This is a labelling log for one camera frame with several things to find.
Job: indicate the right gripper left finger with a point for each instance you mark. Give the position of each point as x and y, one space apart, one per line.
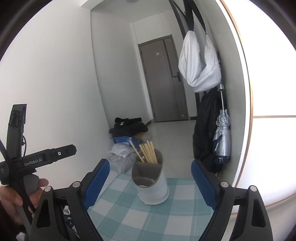
79 197

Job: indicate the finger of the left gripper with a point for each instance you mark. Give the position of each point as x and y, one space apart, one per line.
56 154

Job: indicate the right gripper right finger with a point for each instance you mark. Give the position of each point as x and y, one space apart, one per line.
220 198

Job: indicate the person's left hand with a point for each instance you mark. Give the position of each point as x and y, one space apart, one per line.
10 199

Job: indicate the teal plaid placemat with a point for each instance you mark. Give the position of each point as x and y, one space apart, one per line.
119 214

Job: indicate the silver folded umbrella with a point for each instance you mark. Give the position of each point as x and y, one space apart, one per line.
222 137

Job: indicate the white plastic bag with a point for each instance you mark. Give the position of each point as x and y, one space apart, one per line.
122 157

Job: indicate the white grey utensil holder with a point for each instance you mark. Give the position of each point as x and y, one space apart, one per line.
150 181

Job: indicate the black hanging backpack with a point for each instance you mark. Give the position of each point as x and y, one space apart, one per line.
205 128

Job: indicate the blue cardboard box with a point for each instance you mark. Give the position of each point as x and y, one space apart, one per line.
126 139

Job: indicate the chopsticks bundle in holder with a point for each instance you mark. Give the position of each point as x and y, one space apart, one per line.
148 152

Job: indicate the black clothing pile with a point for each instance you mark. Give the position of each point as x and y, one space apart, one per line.
127 127

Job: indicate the white hanging bag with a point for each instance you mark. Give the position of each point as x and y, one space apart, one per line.
201 76

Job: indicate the grey entrance door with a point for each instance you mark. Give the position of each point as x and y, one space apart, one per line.
164 82

